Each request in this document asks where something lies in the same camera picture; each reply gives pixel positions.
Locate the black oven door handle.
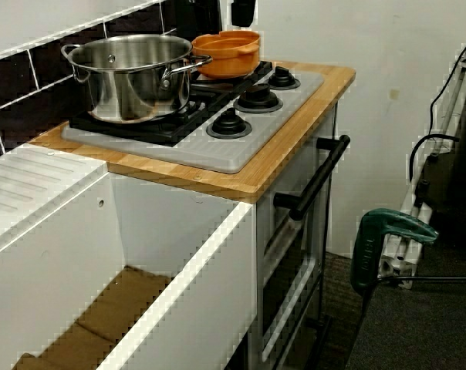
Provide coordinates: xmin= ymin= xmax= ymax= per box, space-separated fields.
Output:
xmin=273 ymin=134 xmax=351 ymax=221

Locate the aluminium frame rail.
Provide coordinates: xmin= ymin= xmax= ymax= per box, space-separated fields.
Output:
xmin=375 ymin=38 xmax=466 ymax=290

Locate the stainless steel cooking pot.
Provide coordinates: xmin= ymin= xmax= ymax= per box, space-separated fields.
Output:
xmin=60 ymin=33 xmax=214 ymax=125

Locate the black floor cable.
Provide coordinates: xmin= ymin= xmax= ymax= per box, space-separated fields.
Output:
xmin=356 ymin=275 xmax=466 ymax=328

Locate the dark tiled backsplash panel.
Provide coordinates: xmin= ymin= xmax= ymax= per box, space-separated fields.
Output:
xmin=0 ymin=0 xmax=178 ymax=163

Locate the white oven cabinet front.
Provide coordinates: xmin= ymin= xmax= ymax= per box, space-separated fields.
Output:
xmin=252 ymin=102 xmax=340 ymax=370

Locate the black equipment box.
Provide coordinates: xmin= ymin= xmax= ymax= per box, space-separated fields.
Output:
xmin=417 ymin=92 xmax=466 ymax=247

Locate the wooden kitchen countertop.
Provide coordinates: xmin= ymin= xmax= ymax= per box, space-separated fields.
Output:
xmin=28 ymin=61 xmax=356 ymax=205

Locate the white toy sink basin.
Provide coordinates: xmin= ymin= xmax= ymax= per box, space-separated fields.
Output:
xmin=0 ymin=143 xmax=257 ymax=370

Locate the brown cardboard sheet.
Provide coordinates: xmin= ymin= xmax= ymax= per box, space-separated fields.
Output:
xmin=11 ymin=265 xmax=172 ymax=370

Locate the black burner grate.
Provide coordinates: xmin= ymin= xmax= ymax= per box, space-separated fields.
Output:
xmin=190 ymin=59 xmax=275 ymax=97
xmin=69 ymin=90 xmax=234 ymax=147

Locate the orange plastic toy pot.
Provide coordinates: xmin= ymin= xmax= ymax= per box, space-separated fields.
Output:
xmin=191 ymin=30 xmax=262 ymax=77

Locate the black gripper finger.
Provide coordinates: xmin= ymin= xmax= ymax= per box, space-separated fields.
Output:
xmin=231 ymin=0 xmax=257 ymax=28

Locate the thick black cable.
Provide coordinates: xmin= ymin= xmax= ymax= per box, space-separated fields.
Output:
xmin=408 ymin=134 xmax=461 ymax=184

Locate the thin black cable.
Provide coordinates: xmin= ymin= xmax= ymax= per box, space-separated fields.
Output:
xmin=428 ymin=22 xmax=466 ymax=136

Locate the grey toy stove panel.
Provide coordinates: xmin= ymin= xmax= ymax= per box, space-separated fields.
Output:
xmin=60 ymin=69 xmax=326 ymax=175

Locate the black stove knob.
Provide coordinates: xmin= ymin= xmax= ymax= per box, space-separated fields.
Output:
xmin=266 ymin=65 xmax=302 ymax=90
xmin=205 ymin=107 xmax=253 ymax=140
xmin=232 ymin=83 xmax=284 ymax=114

